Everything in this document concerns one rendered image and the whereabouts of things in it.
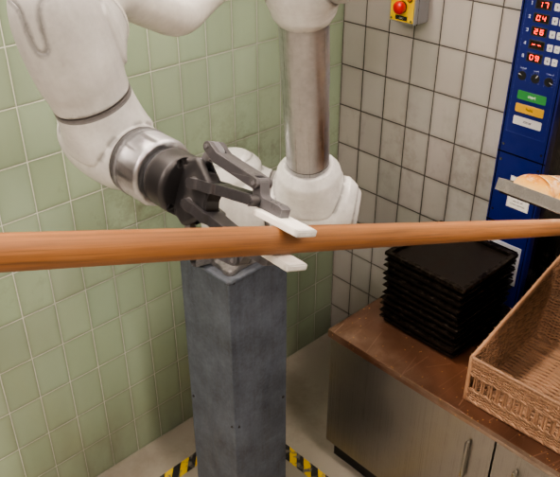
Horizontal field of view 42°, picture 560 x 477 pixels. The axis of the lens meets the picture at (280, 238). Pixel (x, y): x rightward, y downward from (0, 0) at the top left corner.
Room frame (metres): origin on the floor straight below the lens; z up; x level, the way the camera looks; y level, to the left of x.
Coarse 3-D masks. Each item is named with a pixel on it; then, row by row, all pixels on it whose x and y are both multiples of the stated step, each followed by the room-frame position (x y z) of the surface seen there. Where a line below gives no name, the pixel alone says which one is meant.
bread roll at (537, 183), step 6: (528, 174) 1.49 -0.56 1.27; (534, 174) 1.49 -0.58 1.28; (516, 180) 1.50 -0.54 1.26; (522, 180) 1.48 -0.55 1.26; (528, 180) 1.48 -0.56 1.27; (534, 180) 1.47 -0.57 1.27; (540, 180) 1.47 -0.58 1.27; (546, 180) 1.47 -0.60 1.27; (528, 186) 1.46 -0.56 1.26; (534, 186) 1.45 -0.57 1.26; (540, 186) 1.45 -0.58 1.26; (546, 186) 1.45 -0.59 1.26; (546, 192) 1.44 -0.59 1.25; (552, 192) 1.45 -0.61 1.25
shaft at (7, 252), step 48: (0, 240) 0.46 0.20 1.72; (48, 240) 0.48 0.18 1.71; (96, 240) 0.50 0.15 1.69; (144, 240) 0.53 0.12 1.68; (192, 240) 0.57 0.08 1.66; (240, 240) 0.60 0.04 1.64; (288, 240) 0.64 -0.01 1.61; (336, 240) 0.70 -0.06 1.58; (384, 240) 0.75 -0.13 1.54; (432, 240) 0.83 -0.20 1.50; (480, 240) 0.92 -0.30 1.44
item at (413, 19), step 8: (392, 0) 2.30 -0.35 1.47; (400, 0) 2.28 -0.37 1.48; (416, 0) 2.24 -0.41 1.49; (424, 0) 2.26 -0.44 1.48; (392, 8) 2.30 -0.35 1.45; (408, 8) 2.26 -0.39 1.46; (416, 8) 2.24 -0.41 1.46; (424, 8) 2.27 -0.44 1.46; (392, 16) 2.30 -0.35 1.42; (400, 16) 2.27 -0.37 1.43; (408, 16) 2.25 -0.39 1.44; (416, 16) 2.24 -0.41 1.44; (424, 16) 2.27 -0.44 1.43; (408, 24) 2.26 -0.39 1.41; (416, 24) 2.25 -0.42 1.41
